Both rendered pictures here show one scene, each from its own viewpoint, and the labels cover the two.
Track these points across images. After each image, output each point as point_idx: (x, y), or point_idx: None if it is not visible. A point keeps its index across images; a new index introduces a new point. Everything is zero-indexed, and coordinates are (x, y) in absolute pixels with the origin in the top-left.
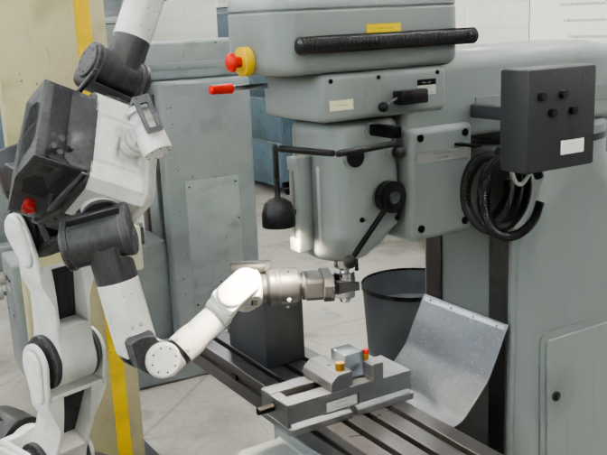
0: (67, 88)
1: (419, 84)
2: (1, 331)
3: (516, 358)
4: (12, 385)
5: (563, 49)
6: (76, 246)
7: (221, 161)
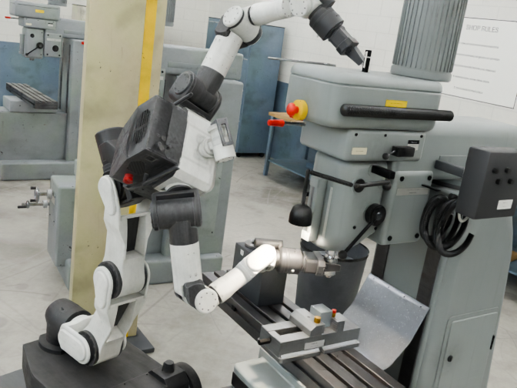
0: (169, 103)
1: (408, 143)
2: (34, 225)
3: (429, 330)
4: (41, 268)
5: (498, 129)
6: (162, 215)
7: None
